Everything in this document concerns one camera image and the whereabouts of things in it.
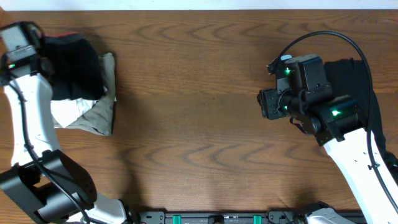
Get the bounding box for black leggings with red waistband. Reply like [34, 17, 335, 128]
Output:
[44, 33, 104, 101]

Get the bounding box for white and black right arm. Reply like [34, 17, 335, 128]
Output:
[257, 85, 397, 223]

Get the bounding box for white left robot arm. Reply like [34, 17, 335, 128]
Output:
[1, 47, 129, 223]

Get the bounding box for white folded shirt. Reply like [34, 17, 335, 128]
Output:
[50, 98, 98, 128]

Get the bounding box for black folded garment at right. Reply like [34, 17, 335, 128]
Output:
[324, 58, 397, 180]

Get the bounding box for grey-green folded garment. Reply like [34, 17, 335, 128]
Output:
[53, 53, 116, 136]

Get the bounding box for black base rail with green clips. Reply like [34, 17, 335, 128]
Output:
[128, 202, 367, 224]

